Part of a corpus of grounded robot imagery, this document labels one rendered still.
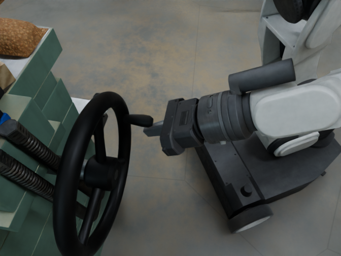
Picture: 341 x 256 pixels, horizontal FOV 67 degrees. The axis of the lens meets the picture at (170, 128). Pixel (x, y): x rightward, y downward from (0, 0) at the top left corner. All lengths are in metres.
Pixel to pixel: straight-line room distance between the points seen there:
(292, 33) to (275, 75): 0.31
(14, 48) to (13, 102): 0.20
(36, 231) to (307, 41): 0.74
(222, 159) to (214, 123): 0.78
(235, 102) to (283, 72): 0.08
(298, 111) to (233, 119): 0.09
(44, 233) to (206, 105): 0.51
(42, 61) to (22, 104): 0.21
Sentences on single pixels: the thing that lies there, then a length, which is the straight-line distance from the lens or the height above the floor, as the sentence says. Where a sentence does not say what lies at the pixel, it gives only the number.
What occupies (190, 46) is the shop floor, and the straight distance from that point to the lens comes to 1.97.
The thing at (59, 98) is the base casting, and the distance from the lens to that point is 0.67.
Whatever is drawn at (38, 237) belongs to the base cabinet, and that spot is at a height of 0.59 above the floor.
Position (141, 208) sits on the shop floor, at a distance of 1.29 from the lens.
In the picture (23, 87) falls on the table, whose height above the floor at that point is 0.88.
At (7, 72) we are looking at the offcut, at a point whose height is 0.92.
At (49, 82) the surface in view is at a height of 0.83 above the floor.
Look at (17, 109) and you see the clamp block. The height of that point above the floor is 0.96.
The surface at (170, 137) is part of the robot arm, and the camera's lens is 0.45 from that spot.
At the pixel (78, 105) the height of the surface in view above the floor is 0.62.
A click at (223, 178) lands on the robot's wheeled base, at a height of 0.19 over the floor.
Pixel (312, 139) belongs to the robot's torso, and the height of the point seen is 0.32.
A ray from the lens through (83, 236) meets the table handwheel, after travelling 0.46.
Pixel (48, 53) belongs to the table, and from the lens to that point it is 0.62.
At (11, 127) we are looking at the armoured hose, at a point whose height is 0.97.
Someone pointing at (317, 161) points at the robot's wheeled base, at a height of 0.17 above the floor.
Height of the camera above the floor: 1.24
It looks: 57 degrees down
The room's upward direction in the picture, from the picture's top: straight up
